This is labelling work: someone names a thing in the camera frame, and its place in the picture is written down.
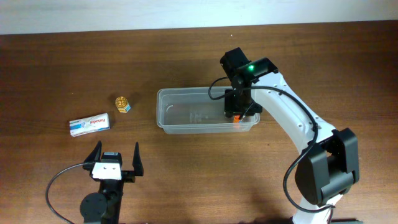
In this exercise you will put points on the gold-lid balm jar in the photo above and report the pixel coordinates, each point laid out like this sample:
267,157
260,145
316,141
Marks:
122,104

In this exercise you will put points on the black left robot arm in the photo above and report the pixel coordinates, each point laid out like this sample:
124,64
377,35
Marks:
104,205

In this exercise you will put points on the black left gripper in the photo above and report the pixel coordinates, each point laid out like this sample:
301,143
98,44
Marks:
129,175

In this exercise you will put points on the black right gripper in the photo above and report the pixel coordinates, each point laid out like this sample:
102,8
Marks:
229,105

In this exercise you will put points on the orange bottle white cap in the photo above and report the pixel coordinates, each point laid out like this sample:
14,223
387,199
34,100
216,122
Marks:
236,119

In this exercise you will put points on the white Panadol box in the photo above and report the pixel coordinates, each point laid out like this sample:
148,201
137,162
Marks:
88,125

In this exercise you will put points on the clear plastic container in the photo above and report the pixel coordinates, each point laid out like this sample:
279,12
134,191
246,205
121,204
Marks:
191,111

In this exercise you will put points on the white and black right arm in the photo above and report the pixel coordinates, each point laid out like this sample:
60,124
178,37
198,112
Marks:
328,162

